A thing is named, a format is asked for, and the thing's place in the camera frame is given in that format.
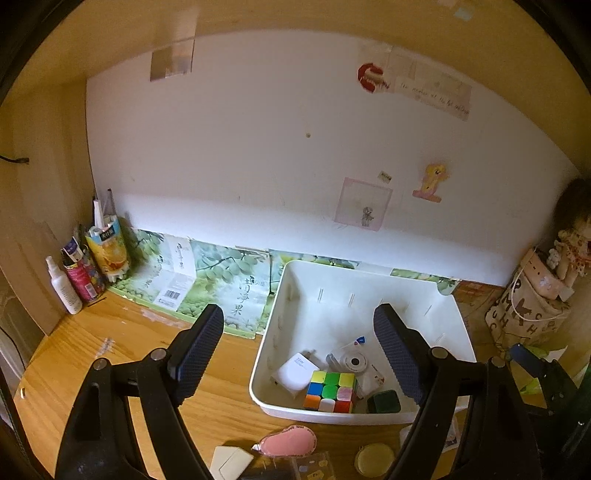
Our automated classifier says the white tube with blue cap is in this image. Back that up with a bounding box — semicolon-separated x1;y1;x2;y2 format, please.
61;236;86;268

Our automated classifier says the white plastic storage bin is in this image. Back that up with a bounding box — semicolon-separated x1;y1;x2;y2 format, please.
248;260;477;426

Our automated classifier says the printed canvas bag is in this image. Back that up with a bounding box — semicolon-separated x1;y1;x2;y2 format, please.
485;265;573;358

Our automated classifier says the pink correction tape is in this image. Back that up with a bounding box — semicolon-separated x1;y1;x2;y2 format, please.
252;425;317;459

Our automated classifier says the cloth doll with dark hair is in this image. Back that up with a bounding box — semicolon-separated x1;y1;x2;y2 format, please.
547;178;591;289

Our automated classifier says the clear wall hook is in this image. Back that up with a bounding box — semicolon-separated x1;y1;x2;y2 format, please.
150;39;195;83

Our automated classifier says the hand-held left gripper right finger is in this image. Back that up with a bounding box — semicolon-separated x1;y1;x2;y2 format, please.
373;302;541;480

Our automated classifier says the white spray bottle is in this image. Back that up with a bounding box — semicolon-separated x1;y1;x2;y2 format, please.
45;255;84;315

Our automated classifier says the brown printed cardboard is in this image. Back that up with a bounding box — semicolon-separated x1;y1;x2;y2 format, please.
450;279;509;347

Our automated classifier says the beige wedge block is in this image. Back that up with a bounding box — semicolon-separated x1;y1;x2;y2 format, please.
210;445;254;480

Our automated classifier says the green tissue pack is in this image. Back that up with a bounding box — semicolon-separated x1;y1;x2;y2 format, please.
519;346;566;398

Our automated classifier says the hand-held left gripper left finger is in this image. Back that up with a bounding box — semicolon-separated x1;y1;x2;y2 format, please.
55;303;225;480

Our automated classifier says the yellow bear wall sticker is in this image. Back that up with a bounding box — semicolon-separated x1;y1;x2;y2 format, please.
412;161;455;203

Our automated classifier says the green grape printed cardboard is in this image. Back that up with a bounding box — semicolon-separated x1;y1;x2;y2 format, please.
107;226;462;340

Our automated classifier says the white square charger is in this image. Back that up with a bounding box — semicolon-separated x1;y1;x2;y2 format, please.
270;353;319;398

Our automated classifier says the pink can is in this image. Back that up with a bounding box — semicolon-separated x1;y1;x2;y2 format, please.
61;249;108;304

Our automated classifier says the red lips wall sticker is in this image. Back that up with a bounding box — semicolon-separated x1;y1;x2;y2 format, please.
357;62;392;94

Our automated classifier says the colourful puzzle cube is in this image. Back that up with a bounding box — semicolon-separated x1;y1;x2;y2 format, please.
303;370;360;414

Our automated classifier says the pink square wall sticker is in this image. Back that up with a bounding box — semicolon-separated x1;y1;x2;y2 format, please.
335;176;394;232

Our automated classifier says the pale paper wall note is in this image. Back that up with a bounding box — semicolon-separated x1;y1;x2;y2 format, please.
385;46;474;121

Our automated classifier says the clear plastic sticker box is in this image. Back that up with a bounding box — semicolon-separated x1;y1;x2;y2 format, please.
291;452;335;480

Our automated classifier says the green perfume bottle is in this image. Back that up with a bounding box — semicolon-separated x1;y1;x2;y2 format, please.
367;390;401;414

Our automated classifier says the round gold compact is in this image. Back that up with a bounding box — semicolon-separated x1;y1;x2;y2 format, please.
354;443;397;478

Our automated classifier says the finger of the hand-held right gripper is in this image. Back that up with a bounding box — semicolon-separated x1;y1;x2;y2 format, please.
505;344;578;414

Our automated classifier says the white toy camera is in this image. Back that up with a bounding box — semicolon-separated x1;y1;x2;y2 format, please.
330;342;393;398

